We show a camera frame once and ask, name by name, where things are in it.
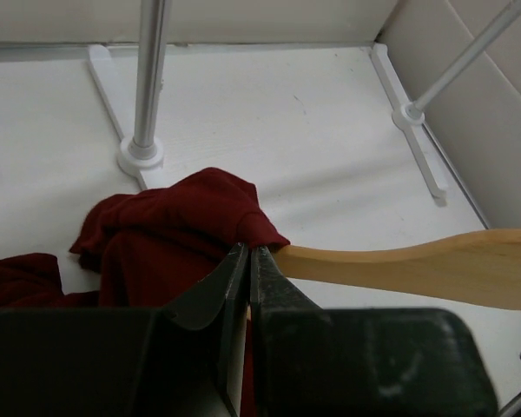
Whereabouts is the white metal clothes rack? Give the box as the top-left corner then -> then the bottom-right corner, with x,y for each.
88,1 -> 521,200

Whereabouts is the wooden clothes hanger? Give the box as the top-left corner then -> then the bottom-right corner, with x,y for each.
251,228 -> 521,312

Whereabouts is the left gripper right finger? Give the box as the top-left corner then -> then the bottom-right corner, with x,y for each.
250,247 -> 321,416

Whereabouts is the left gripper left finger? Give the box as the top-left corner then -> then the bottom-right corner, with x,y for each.
163,243 -> 248,416

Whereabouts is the dark red t shirt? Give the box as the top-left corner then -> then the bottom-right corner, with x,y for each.
0,168 -> 288,416

